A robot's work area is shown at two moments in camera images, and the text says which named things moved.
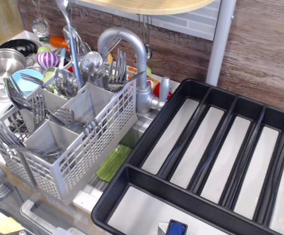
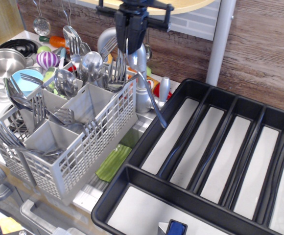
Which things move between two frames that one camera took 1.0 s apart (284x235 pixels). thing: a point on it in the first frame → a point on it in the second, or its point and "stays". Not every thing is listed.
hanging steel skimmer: x=40 y=27 stays
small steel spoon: x=63 y=6 → x=135 y=60
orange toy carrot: x=55 y=41 stays
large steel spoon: x=91 y=66 stays
